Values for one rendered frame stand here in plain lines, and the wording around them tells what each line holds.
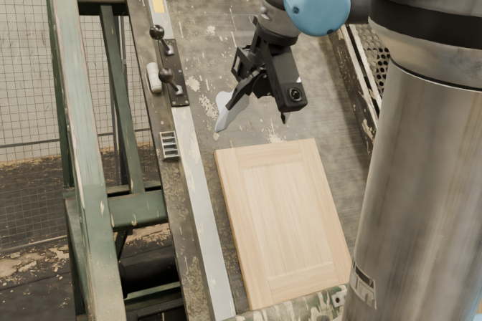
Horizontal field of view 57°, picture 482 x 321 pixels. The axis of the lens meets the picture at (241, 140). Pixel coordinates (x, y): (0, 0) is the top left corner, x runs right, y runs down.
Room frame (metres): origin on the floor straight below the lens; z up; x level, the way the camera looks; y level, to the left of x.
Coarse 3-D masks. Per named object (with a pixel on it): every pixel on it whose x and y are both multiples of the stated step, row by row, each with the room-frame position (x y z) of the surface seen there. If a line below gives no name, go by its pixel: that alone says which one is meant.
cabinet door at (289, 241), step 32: (224, 160) 1.11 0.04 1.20; (256, 160) 1.14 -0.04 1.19; (288, 160) 1.18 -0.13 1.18; (320, 160) 1.22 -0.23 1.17; (224, 192) 1.07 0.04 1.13; (256, 192) 1.09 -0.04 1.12; (288, 192) 1.13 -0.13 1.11; (320, 192) 1.16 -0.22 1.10; (256, 224) 1.04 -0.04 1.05; (288, 224) 1.07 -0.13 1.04; (320, 224) 1.10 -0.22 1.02; (256, 256) 0.99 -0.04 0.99; (288, 256) 1.02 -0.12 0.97; (320, 256) 1.05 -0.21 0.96; (256, 288) 0.95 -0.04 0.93; (288, 288) 0.97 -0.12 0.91; (320, 288) 1.00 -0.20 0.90
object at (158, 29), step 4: (156, 24) 1.11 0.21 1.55; (152, 28) 1.10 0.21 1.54; (156, 28) 1.10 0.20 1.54; (160, 28) 1.10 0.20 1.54; (152, 32) 1.10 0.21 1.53; (156, 32) 1.10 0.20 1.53; (160, 32) 1.10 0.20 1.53; (164, 32) 1.12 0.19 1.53; (152, 36) 1.10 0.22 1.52; (156, 36) 1.10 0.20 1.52; (160, 36) 1.10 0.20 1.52; (160, 40) 1.14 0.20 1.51; (164, 40) 1.16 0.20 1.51; (164, 44) 1.16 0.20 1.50; (168, 48) 1.18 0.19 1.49; (172, 48) 1.20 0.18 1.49; (168, 52) 1.19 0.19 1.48; (172, 52) 1.19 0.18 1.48
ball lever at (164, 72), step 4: (164, 68) 1.05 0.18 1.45; (168, 68) 1.05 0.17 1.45; (160, 72) 1.04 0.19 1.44; (164, 72) 1.04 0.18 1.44; (168, 72) 1.04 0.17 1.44; (172, 72) 1.05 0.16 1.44; (160, 76) 1.04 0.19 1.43; (164, 76) 1.04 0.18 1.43; (168, 76) 1.04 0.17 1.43; (172, 76) 1.05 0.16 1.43; (160, 80) 1.05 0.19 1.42; (164, 80) 1.04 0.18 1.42; (168, 80) 1.04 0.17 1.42; (172, 80) 1.09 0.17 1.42; (172, 84) 1.09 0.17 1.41; (176, 88) 1.12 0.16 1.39; (180, 88) 1.14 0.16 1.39; (176, 92) 1.13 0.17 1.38; (180, 92) 1.13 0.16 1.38
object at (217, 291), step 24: (144, 0) 1.33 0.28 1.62; (168, 24) 1.27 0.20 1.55; (168, 96) 1.14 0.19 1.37; (192, 120) 1.12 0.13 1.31; (192, 144) 1.08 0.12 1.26; (192, 168) 1.05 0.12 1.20; (192, 192) 1.01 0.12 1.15; (192, 216) 0.99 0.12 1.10; (216, 240) 0.96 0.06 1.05; (216, 264) 0.93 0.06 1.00; (216, 288) 0.90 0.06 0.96; (216, 312) 0.87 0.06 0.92
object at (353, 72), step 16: (336, 32) 1.48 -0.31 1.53; (352, 32) 1.47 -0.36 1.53; (336, 48) 1.48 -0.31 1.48; (352, 48) 1.43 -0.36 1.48; (352, 64) 1.40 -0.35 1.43; (368, 64) 1.42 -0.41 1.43; (352, 80) 1.40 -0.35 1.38; (368, 80) 1.39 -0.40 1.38; (352, 96) 1.39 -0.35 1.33; (368, 96) 1.35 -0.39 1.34; (368, 112) 1.32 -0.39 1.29; (368, 128) 1.32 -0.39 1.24; (368, 144) 1.31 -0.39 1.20
